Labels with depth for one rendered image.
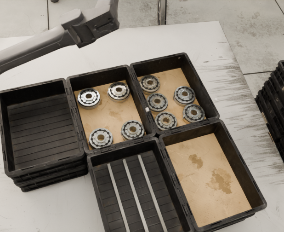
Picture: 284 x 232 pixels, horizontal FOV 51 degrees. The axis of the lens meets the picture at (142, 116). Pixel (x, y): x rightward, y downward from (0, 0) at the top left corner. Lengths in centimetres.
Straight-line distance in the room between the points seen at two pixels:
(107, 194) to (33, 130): 44
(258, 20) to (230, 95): 179
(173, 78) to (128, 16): 166
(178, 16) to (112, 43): 143
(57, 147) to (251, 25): 249
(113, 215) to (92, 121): 43
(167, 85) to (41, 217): 83
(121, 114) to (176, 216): 51
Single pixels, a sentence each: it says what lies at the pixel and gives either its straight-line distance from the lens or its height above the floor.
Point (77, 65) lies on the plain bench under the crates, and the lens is 174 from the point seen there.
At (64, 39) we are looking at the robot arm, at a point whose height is 137.
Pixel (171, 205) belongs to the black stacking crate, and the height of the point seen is 83.
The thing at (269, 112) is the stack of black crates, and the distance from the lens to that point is 232.
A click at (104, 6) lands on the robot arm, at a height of 145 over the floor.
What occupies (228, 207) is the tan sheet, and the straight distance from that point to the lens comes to 130.
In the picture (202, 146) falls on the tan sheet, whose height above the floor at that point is 83.
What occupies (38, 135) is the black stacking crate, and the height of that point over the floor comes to 83.
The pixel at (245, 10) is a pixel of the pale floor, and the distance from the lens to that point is 347.
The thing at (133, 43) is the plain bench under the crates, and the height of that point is 70.
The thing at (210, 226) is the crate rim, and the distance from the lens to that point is 115.
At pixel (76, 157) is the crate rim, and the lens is 119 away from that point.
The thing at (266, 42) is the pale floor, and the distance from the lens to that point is 321.
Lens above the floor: 202
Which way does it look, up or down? 59 degrees down
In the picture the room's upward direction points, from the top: 8 degrees clockwise
